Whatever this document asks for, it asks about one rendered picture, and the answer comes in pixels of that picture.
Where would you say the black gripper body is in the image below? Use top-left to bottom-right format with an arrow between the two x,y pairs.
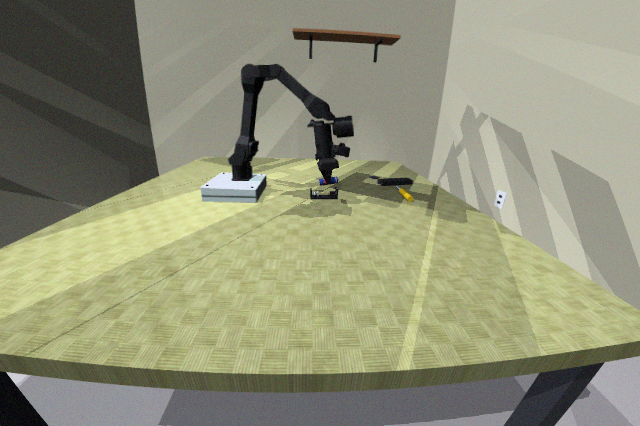
315,138 -> 339,170

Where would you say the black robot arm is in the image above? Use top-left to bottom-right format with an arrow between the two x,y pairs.
228,64 -> 354,181

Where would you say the blue and red battery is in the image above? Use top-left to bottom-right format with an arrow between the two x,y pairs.
319,177 -> 338,186

